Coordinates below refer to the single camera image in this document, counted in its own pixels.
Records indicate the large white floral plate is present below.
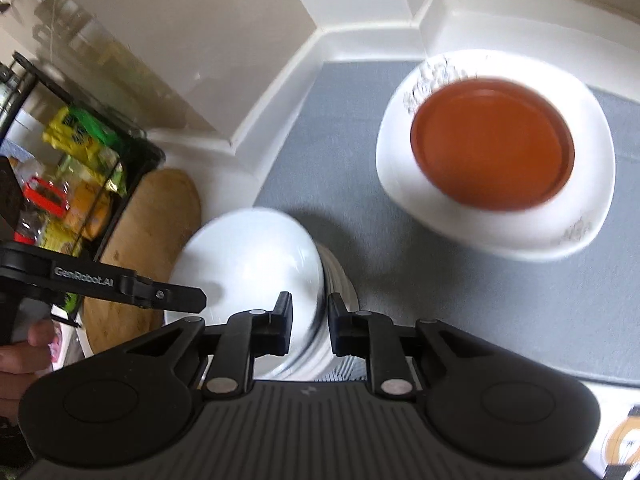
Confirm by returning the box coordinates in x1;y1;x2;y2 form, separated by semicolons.
375;49;616;261

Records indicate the brown round plate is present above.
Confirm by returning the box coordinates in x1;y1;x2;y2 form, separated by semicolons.
410;77;575;212

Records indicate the left hand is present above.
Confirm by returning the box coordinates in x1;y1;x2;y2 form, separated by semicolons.
0;320;55;425

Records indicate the wooden cutting board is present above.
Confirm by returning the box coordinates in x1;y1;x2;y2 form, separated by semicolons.
81;168;202;354

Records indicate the yellow green snack bag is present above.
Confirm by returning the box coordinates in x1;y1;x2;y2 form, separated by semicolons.
42;105;127;196

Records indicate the grey mat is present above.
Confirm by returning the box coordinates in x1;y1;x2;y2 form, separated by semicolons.
257;62;639;384

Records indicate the black wire rack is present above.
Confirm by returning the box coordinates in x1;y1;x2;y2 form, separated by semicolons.
1;53;165;260

